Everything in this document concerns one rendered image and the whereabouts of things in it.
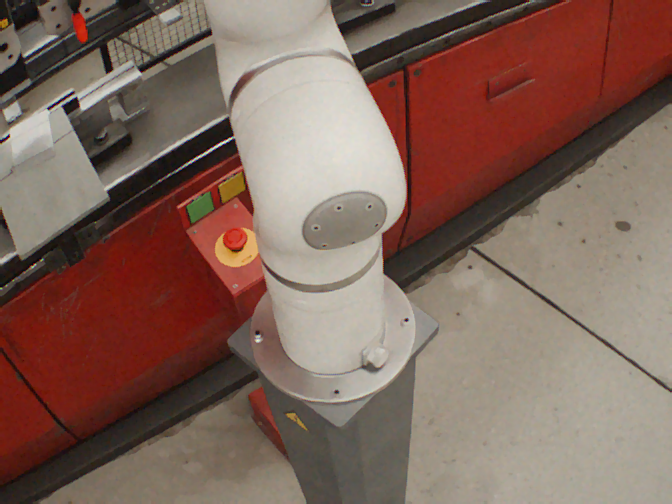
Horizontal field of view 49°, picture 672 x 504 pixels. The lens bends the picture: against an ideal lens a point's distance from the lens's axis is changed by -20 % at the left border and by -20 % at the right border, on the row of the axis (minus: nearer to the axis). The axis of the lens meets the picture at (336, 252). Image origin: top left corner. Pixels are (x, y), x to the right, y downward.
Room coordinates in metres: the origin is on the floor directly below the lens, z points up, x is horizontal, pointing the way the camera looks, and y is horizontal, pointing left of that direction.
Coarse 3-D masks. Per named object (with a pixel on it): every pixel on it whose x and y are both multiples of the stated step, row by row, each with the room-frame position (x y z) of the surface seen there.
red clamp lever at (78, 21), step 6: (72, 0) 0.99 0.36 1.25; (78, 0) 0.98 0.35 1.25; (72, 6) 0.97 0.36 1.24; (78, 6) 0.98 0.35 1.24; (78, 12) 0.99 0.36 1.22; (72, 18) 0.99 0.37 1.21; (78, 18) 0.98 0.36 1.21; (78, 24) 0.98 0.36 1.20; (84, 24) 0.99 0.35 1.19; (78, 30) 0.98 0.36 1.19; (84, 30) 0.98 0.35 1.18; (78, 36) 0.98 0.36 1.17; (84, 36) 0.98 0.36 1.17; (84, 42) 0.98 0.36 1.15
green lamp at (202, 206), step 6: (204, 198) 0.88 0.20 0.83; (210, 198) 0.89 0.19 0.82; (192, 204) 0.87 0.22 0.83; (198, 204) 0.88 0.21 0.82; (204, 204) 0.88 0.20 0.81; (210, 204) 0.89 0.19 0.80; (192, 210) 0.87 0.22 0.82; (198, 210) 0.88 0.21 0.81; (204, 210) 0.88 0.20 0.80; (210, 210) 0.89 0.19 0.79; (192, 216) 0.87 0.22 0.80; (198, 216) 0.87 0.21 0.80; (192, 222) 0.87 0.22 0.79
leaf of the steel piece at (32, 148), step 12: (48, 120) 0.97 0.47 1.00; (36, 132) 0.95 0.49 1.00; (48, 132) 0.94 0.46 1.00; (12, 144) 0.93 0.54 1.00; (24, 144) 0.93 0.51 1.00; (36, 144) 0.92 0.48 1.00; (48, 144) 0.91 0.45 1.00; (24, 156) 0.90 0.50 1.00; (36, 156) 0.87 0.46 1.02; (48, 156) 0.88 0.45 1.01; (12, 168) 0.86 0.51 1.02; (24, 168) 0.86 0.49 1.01
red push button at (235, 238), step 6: (234, 228) 0.83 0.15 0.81; (240, 228) 0.83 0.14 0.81; (228, 234) 0.82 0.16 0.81; (234, 234) 0.82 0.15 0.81; (240, 234) 0.82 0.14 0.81; (246, 234) 0.82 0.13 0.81; (228, 240) 0.81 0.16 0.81; (234, 240) 0.81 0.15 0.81; (240, 240) 0.81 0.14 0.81; (246, 240) 0.81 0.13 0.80; (228, 246) 0.80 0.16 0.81; (234, 246) 0.80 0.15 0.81; (240, 246) 0.80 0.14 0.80
